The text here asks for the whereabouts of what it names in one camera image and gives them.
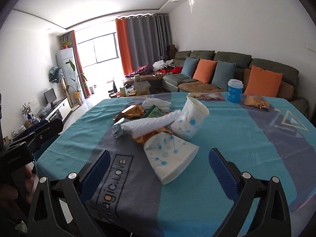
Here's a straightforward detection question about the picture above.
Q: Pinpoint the orange cushion left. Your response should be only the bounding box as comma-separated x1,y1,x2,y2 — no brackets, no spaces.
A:
193,59,217,84

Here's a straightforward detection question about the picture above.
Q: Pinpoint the orange cushion far right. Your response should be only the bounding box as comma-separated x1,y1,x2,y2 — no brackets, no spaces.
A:
244,66,283,97

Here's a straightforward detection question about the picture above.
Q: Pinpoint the brown snack packet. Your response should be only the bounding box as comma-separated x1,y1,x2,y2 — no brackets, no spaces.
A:
244,95,270,111

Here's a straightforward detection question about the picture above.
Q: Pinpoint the left hand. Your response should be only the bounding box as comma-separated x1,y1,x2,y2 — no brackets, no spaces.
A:
1,165,34,204

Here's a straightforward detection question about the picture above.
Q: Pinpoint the green snack wrapper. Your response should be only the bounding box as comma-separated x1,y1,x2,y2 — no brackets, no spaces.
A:
144,105,163,118

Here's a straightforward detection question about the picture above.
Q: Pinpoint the orange cushion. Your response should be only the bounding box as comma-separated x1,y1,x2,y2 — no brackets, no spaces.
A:
244,66,283,97
193,59,217,84

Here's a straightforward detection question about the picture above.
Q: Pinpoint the cracker packet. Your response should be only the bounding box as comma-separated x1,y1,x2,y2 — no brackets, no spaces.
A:
187,93,226,101

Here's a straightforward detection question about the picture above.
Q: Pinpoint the tall potted plant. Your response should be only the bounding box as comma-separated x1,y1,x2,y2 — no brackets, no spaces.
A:
68,60,86,106

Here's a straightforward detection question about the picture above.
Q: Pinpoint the gold snack wrapper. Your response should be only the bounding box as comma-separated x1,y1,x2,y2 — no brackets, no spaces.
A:
114,104,145,121

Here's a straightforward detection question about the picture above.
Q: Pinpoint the blue cushion left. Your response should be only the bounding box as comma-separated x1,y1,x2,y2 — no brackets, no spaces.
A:
181,57,199,78

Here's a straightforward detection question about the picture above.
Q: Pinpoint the blue grey tablecloth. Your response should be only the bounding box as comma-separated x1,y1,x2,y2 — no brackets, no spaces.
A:
36,94,315,236

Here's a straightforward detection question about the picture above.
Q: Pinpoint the small black monitor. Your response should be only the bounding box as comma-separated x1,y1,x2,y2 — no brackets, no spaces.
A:
44,88,57,105

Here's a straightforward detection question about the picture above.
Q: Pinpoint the white standing air conditioner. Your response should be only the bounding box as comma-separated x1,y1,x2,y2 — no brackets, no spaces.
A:
56,48,78,105

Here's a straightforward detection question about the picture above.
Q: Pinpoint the blue lidded cup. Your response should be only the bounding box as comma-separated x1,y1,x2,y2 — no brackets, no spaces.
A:
227,79,243,103

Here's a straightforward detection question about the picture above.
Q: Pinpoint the white blue paper cup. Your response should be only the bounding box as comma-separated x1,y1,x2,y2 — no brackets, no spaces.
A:
171,96,209,141

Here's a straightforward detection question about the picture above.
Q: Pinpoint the orange grey curtain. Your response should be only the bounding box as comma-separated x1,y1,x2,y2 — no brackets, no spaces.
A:
115,13,172,75

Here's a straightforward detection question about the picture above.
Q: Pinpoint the green sectional sofa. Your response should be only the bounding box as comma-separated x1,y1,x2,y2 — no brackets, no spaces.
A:
139,50,309,117

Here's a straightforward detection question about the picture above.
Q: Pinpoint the white tissue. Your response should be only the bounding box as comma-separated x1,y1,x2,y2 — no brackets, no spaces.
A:
121,110,182,138

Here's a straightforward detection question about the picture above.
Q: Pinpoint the white tv cabinet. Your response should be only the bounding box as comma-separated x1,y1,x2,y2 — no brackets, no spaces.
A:
37,98,71,122

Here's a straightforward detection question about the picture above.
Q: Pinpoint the glass coffee table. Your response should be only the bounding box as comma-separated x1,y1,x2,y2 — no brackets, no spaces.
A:
108,81,151,99

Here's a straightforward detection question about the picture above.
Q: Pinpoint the blue cushion right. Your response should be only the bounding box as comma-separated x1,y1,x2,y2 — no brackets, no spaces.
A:
212,60,236,90

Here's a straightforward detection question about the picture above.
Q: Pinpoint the blue cushion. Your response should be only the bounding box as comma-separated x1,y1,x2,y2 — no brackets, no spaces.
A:
181,57,199,78
212,60,236,90

